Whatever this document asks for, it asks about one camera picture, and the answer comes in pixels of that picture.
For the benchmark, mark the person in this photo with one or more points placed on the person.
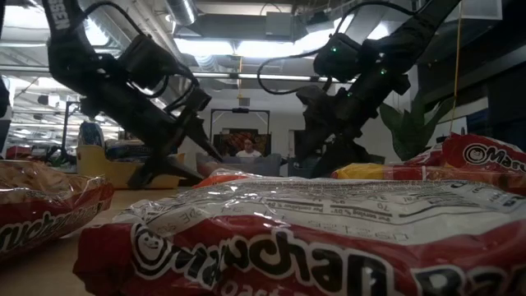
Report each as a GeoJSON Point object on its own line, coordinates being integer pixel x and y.
{"type": "Point", "coordinates": [247, 152]}

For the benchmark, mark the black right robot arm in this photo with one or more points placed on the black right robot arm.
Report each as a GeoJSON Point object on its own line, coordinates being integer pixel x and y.
{"type": "Point", "coordinates": [411, 37]}

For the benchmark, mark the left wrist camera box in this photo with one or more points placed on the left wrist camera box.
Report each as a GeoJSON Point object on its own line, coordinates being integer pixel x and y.
{"type": "Point", "coordinates": [200, 99]}

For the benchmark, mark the grey translucent plastic bin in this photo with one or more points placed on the grey translucent plastic bin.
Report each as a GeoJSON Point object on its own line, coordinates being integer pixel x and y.
{"type": "Point", "coordinates": [263, 164]}

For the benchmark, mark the black background station frame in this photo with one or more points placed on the black background station frame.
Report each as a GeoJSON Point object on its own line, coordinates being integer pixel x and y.
{"type": "Point", "coordinates": [240, 110]}

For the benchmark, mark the red background object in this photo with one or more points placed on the red background object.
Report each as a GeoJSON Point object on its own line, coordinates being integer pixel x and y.
{"type": "Point", "coordinates": [16, 152]}

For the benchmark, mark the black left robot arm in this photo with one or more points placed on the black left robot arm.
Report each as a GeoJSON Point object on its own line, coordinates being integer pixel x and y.
{"type": "Point", "coordinates": [61, 41]}

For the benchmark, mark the green potted plant leaves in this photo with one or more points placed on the green potted plant leaves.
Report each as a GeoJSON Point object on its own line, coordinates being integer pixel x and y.
{"type": "Point", "coordinates": [411, 127]}

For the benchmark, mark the red Maruchan noodle pack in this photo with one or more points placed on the red Maruchan noodle pack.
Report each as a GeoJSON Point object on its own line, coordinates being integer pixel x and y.
{"type": "Point", "coordinates": [370, 172]}
{"type": "Point", "coordinates": [485, 154]}
{"type": "Point", "coordinates": [41, 205]}
{"type": "Point", "coordinates": [287, 255]}

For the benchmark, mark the blue Maruchan noodle pack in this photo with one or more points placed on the blue Maruchan noodle pack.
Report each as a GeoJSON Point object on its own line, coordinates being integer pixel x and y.
{"type": "Point", "coordinates": [123, 158]}
{"type": "Point", "coordinates": [90, 133]}
{"type": "Point", "coordinates": [123, 147]}

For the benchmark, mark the orange Maruchan noodle pack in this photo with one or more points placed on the orange Maruchan noodle pack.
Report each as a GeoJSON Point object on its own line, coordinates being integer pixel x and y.
{"type": "Point", "coordinates": [224, 179]}

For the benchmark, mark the background screen orange pattern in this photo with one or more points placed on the background screen orange pattern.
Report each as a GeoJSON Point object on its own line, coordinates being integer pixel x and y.
{"type": "Point", "coordinates": [230, 141]}

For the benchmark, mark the yellow plastic bin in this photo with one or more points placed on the yellow plastic bin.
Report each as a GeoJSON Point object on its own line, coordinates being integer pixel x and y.
{"type": "Point", "coordinates": [94, 164]}

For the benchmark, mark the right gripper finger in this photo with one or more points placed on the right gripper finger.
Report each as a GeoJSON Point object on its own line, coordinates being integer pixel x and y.
{"type": "Point", "coordinates": [343, 158]}
{"type": "Point", "coordinates": [310, 146]}

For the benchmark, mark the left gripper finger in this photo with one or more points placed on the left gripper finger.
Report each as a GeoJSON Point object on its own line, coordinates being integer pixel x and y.
{"type": "Point", "coordinates": [201, 137]}
{"type": "Point", "coordinates": [160, 168]}

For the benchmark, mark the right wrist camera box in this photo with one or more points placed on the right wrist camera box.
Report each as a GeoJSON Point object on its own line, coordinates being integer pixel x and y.
{"type": "Point", "coordinates": [310, 98]}

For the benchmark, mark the long LED light bar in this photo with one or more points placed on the long LED light bar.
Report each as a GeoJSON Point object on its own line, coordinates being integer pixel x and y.
{"type": "Point", "coordinates": [267, 77]}

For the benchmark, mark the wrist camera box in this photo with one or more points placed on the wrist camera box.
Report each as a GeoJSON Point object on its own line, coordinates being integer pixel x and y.
{"type": "Point", "coordinates": [310, 98]}
{"type": "Point", "coordinates": [200, 99]}

